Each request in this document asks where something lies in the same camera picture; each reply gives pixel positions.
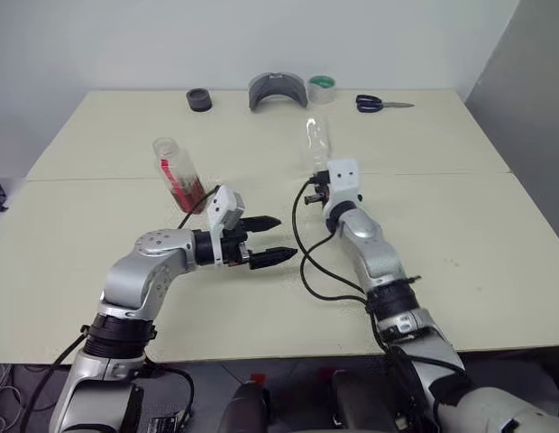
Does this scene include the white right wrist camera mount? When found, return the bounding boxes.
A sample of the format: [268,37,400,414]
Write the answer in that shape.
[323,156,364,220]

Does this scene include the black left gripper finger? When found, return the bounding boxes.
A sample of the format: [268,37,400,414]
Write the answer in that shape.
[240,216,281,234]
[250,246,299,272]

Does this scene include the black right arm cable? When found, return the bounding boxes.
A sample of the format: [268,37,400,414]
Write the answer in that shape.
[291,173,400,366]

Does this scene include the blue handled scissors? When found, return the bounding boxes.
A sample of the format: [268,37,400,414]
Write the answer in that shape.
[355,93,416,114]

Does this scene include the plastic bottle with red contents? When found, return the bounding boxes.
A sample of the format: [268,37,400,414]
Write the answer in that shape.
[151,136,209,215]

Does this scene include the clear plastic bottle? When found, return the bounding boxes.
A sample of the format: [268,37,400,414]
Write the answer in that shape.
[298,115,334,178]

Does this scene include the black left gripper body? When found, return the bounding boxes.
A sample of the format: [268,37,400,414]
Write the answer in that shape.
[221,224,254,270]

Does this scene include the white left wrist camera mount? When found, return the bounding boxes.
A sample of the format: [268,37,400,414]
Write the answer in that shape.
[206,184,248,269]

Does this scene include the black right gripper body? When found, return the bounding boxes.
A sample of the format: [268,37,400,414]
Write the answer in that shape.
[305,168,332,207]

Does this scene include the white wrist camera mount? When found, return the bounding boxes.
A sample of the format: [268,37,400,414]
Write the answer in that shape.
[323,156,364,220]
[206,184,248,269]

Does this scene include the clear tape roll green core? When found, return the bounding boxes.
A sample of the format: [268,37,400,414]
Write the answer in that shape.
[306,74,337,106]

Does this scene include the black round cap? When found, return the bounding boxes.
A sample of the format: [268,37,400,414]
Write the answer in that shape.
[186,88,214,113]

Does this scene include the dark rounded shape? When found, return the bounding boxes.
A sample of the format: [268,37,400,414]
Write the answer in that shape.
[217,380,272,433]
[330,369,399,433]

